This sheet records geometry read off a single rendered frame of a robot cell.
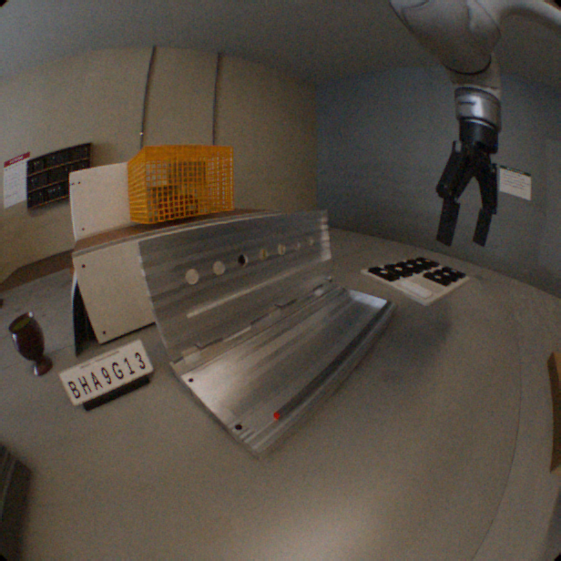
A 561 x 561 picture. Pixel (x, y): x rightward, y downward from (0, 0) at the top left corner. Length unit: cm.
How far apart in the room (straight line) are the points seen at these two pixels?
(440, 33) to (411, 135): 239
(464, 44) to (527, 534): 57
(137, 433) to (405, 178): 264
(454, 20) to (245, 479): 53
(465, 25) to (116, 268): 64
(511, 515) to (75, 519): 49
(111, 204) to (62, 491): 64
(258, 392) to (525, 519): 44
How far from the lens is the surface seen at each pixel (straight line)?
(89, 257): 46
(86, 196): 69
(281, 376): 34
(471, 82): 44
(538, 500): 43
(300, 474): 28
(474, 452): 37
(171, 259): 33
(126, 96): 232
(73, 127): 226
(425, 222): 253
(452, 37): 33
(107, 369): 39
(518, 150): 258
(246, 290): 41
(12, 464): 41
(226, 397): 32
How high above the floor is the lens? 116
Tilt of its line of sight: 23 degrees down
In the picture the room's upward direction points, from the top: straight up
